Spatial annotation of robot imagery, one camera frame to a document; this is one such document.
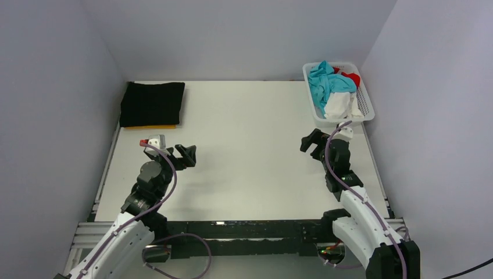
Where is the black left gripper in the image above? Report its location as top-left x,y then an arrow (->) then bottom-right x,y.
148,144 -> 195,198

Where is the folded yellow t shirt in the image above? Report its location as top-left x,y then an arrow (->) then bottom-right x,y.
124,125 -> 177,130

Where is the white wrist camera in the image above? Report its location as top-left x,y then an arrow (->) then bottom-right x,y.
140,134 -> 169,158
333,123 -> 354,142

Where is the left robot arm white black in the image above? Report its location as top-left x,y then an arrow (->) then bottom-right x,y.
65,139 -> 197,278

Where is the red t shirt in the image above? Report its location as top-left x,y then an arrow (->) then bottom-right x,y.
333,67 -> 361,88

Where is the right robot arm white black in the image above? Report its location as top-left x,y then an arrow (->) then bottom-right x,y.
300,127 -> 421,278

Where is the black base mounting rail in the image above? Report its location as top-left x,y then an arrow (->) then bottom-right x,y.
144,219 -> 342,263

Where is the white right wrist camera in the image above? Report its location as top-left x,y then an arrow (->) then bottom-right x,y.
333,123 -> 354,142

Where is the white t shirt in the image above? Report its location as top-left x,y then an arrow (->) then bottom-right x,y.
324,92 -> 364,119

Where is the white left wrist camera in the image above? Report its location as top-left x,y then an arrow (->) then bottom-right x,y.
140,134 -> 169,158

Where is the white plastic laundry basket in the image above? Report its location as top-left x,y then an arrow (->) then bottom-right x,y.
302,62 -> 375,128

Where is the turquoise t shirt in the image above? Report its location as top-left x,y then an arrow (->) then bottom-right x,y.
308,60 -> 358,110

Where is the aluminium table frame rail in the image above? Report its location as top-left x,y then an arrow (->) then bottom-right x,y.
62,122 -> 120,277

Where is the folded black t shirt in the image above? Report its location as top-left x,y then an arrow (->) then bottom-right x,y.
119,82 -> 185,127

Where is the black cable bottom right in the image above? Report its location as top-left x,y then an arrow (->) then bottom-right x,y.
441,257 -> 493,279

